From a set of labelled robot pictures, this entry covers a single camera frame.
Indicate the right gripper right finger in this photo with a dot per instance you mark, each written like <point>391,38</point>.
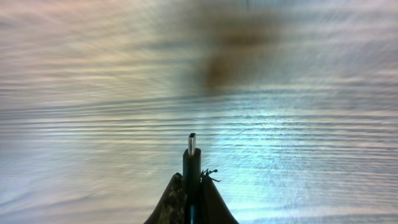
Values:
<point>213,209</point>

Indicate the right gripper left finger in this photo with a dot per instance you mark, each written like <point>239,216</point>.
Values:
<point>171,206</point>

